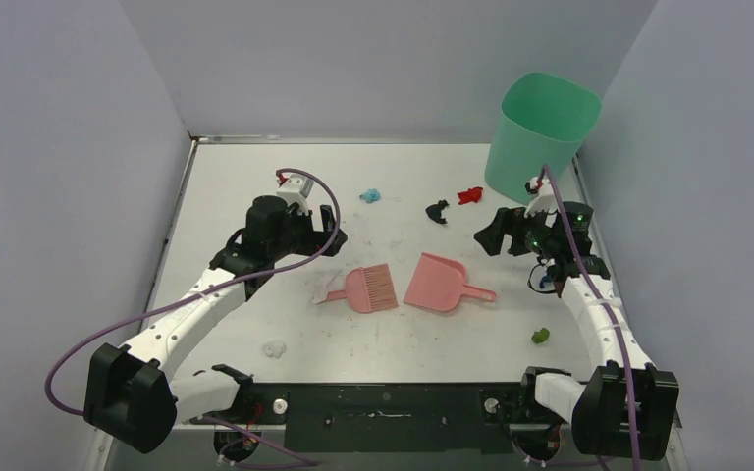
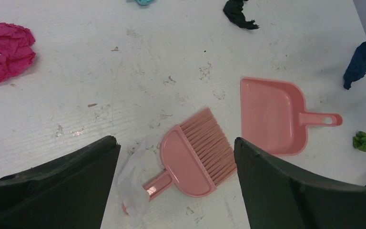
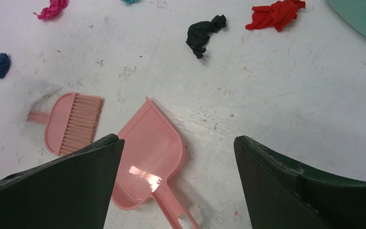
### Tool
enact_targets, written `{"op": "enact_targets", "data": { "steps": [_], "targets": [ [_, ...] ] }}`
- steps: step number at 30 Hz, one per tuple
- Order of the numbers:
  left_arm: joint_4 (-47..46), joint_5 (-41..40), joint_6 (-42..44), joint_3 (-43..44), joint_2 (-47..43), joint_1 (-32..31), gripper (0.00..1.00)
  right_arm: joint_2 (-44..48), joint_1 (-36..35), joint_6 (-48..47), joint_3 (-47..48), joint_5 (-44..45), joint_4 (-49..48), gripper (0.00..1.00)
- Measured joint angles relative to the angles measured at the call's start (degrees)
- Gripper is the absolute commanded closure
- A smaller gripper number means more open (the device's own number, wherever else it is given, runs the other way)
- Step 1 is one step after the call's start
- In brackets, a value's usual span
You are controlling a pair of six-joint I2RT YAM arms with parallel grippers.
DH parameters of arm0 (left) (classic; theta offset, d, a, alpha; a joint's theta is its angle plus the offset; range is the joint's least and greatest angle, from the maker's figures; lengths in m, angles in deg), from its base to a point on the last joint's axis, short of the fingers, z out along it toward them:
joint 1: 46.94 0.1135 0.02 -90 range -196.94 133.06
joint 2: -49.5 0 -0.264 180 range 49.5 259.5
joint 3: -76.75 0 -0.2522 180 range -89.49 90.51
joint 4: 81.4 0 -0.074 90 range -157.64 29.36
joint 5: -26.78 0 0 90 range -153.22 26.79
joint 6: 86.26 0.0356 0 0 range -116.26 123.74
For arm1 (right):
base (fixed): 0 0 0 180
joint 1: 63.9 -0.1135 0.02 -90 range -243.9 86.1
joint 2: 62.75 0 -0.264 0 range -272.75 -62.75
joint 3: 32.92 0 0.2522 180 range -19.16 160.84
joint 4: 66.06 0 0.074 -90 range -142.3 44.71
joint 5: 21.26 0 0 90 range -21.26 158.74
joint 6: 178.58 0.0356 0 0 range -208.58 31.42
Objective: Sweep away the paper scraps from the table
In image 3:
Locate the teal paper scrap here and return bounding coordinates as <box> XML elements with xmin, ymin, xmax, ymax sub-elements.
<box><xmin>122</xmin><ymin>0</ymin><xmax>138</xmax><ymax>4</ymax></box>

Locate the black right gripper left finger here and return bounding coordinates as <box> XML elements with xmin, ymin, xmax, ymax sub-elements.
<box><xmin>0</xmin><ymin>134</ymin><xmax>124</xmax><ymax>229</ymax></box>

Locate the red paper scrap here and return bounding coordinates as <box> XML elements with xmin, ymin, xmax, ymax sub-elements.
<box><xmin>245</xmin><ymin>0</ymin><xmax>306</xmax><ymax>32</ymax></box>

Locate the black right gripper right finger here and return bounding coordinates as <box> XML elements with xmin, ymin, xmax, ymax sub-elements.
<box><xmin>234</xmin><ymin>136</ymin><xmax>366</xmax><ymax>229</ymax></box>

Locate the pink hand brush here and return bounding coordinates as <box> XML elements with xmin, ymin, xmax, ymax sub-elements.
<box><xmin>27</xmin><ymin>93</ymin><xmax>104</xmax><ymax>156</ymax></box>

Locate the magenta paper scrap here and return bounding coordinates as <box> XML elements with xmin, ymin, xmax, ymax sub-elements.
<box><xmin>33</xmin><ymin>0</ymin><xmax>69</xmax><ymax>21</ymax></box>

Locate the black paper scrap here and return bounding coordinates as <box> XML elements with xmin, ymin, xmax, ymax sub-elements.
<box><xmin>186</xmin><ymin>15</ymin><xmax>227</xmax><ymax>59</ymax></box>

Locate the small dark blue paper scrap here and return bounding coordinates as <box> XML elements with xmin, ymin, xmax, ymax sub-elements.
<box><xmin>0</xmin><ymin>53</ymin><xmax>11</xmax><ymax>79</ymax></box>

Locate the pink plastic dustpan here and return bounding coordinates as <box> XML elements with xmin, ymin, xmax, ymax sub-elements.
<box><xmin>111</xmin><ymin>98</ymin><xmax>199</xmax><ymax>229</ymax></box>

